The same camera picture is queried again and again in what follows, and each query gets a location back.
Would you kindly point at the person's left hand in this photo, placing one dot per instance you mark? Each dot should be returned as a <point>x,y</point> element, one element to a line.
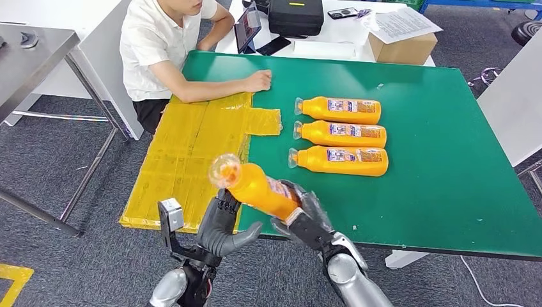
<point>205,45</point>

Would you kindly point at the person's right hand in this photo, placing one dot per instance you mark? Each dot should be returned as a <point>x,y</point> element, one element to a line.
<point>259,81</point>

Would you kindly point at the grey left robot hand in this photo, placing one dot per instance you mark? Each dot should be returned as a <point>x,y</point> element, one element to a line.
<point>220,233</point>

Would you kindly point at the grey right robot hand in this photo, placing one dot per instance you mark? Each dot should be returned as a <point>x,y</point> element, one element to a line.
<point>317,205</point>

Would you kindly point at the orange detergent bottle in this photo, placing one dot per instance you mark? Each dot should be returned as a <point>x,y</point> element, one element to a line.
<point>313,161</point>
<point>258,190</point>
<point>315,109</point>
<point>315,134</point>

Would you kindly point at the person's left forearm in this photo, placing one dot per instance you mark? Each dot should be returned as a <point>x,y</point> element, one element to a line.
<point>220,27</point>

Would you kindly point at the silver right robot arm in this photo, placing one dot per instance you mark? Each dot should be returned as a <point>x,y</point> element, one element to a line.
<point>351,279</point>

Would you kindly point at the person's right forearm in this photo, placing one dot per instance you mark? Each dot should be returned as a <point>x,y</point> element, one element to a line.
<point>211,90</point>

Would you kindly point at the black smartphone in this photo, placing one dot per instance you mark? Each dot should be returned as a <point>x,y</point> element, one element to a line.
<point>274,45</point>

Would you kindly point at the black tablet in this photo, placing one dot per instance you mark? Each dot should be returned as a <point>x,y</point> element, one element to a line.
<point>247,27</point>

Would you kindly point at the person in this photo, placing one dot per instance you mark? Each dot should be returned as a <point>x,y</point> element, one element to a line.
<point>152,51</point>

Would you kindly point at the black carrying case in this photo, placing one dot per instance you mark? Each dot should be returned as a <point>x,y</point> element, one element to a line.
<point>296,19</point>

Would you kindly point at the yellow taped cardboard mat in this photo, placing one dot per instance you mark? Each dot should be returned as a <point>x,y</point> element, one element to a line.
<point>186,161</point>

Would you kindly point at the white table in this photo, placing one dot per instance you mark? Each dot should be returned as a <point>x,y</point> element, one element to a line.
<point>338,31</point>

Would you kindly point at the white table leg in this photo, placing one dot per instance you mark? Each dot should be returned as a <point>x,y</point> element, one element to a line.
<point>402,259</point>

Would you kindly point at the black handheld device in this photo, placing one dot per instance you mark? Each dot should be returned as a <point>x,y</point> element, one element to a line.
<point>342,13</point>

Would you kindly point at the clear plastic bag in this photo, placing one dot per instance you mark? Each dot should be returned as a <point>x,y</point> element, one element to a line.
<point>363,13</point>

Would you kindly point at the brown cardboard box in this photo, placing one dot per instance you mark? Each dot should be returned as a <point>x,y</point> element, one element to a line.
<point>402,51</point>

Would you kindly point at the printed paper sheet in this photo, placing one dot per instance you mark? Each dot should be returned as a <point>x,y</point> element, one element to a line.
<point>402,24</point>

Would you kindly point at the small metal part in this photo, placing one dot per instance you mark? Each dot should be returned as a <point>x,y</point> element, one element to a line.
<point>29,40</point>

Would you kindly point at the stainless steel table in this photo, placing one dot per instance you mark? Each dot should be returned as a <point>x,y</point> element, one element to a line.
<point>25,67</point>

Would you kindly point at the blue metal rack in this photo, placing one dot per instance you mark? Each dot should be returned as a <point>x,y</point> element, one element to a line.
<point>466,3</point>

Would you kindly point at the white board panel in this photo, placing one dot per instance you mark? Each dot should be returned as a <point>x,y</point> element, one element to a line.
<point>516,106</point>

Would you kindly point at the black round stool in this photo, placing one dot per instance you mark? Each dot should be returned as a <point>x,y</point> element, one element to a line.
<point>527,31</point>

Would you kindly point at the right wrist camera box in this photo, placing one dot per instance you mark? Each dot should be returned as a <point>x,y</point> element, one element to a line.
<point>311,231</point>

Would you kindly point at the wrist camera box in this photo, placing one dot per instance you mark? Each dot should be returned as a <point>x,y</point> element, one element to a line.
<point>311,231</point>
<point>171,216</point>

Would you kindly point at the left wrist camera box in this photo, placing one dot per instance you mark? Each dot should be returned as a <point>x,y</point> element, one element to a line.
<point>171,216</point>

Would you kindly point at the metal frame legs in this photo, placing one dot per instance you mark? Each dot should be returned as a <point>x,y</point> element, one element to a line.
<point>534,180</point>

